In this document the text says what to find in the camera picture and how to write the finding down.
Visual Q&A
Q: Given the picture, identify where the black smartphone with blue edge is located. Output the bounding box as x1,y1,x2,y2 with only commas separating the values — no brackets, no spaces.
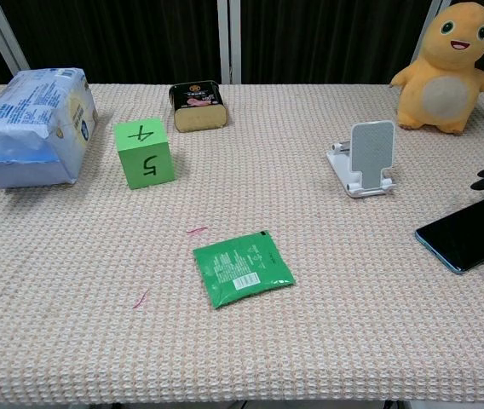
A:
415,195,484,274

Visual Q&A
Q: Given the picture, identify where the white folding phone stand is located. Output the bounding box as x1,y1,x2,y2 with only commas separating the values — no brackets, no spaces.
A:
326,120,397,199

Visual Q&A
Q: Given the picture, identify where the yellow dinosaur plush toy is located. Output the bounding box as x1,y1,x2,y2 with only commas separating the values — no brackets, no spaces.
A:
389,1,484,136

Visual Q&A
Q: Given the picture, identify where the green foil sachet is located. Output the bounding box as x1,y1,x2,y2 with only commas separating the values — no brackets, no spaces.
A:
193,229,297,311

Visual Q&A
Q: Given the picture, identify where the beige waffle tablecloth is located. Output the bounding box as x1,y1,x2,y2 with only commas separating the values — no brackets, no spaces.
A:
0,83,484,406

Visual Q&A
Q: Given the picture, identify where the dark snack packet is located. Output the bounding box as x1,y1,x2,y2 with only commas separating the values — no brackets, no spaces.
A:
169,81,229,134

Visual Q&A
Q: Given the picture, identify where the green numbered foam cube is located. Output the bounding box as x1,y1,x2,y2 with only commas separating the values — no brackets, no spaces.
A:
113,118,176,191

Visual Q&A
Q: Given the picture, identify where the blue white tissue pack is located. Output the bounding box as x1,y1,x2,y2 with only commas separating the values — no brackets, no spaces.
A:
0,66,100,190

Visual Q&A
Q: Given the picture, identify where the slanted white frame post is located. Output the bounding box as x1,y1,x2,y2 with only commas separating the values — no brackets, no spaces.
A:
0,0,31,74
427,0,454,21

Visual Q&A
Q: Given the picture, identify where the vertical white frame post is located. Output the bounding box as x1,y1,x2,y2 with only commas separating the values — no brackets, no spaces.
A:
216,0,243,85

